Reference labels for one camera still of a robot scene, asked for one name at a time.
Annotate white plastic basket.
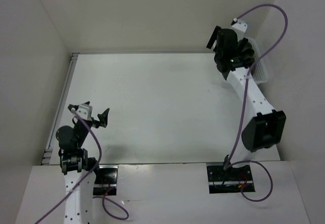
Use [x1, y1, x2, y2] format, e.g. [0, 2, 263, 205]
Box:
[247, 37, 269, 85]

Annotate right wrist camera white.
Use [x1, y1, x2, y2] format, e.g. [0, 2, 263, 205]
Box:
[231, 18, 248, 33]

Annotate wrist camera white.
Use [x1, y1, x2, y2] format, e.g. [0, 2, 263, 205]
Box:
[231, 18, 248, 33]
[72, 102, 92, 121]

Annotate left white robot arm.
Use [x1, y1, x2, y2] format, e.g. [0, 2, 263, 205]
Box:
[55, 102, 110, 223]

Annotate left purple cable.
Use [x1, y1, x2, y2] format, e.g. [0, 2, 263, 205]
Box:
[34, 108, 129, 224]

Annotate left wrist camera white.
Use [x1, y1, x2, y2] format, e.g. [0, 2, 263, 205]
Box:
[72, 102, 92, 121]

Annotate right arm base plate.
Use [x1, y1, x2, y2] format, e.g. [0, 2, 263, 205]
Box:
[206, 164, 255, 194]

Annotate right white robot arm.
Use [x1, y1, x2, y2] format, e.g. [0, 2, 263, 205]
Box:
[207, 26, 286, 180]

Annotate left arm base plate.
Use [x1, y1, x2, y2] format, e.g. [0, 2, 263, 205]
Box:
[93, 165, 118, 196]

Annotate dark olive shorts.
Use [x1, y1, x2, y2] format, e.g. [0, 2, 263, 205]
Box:
[237, 38, 255, 67]

